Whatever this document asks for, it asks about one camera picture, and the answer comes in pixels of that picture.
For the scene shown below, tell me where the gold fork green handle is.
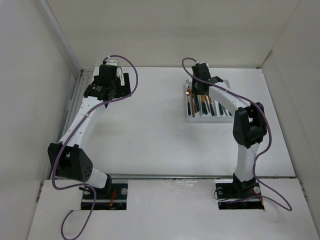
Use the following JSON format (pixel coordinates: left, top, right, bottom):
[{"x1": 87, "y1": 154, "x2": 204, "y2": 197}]
[
  {"x1": 185, "y1": 86, "x2": 192, "y2": 116},
  {"x1": 194, "y1": 94, "x2": 200, "y2": 112}
]

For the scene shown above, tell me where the rose gold fork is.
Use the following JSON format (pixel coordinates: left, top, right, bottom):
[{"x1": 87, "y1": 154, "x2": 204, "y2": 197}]
[{"x1": 190, "y1": 94, "x2": 196, "y2": 118}]

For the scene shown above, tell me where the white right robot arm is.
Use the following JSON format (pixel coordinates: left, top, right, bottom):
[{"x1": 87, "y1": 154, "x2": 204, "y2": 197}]
[{"x1": 191, "y1": 63, "x2": 267, "y2": 200}]

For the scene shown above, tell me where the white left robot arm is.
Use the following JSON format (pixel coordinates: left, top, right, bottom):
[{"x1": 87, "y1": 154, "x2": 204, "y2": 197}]
[{"x1": 47, "y1": 60, "x2": 131, "y2": 199}]

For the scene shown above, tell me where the white three-compartment cutlery tray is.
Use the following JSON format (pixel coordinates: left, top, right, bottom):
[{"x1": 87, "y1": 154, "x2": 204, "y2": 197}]
[{"x1": 184, "y1": 80, "x2": 233, "y2": 123}]

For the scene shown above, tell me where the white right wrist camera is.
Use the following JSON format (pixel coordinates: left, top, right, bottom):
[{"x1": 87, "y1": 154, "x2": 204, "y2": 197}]
[{"x1": 195, "y1": 61, "x2": 209, "y2": 67}]

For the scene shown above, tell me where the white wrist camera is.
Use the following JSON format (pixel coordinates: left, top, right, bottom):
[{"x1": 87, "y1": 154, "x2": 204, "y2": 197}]
[
  {"x1": 102, "y1": 58, "x2": 119, "y2": 67},
  {"x1": 195, "y1": 61, "x2": 209, "y2": 67}
]

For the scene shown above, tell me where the aluminium rail frame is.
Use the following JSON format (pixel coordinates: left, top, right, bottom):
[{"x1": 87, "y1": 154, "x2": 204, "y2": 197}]
[{"x1": 56, "y1": 68, "x2": 94, "y2": 143}]

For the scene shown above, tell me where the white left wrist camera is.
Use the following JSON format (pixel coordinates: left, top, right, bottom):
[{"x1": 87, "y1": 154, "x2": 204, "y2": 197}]
[{"x1": 102, "y1": 58, "x2": 119, "y2": 67}]

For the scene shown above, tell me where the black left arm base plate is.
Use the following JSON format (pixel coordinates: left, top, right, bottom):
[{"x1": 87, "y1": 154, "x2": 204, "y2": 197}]
[{"x1": 79, "y1": 179, "x2": 129, "y2": 211}]

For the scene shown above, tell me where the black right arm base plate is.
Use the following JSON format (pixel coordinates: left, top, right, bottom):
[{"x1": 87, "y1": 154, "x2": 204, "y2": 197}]
[{"x1": 214, "y1": 179, "x2": 265, "y2": 210}]

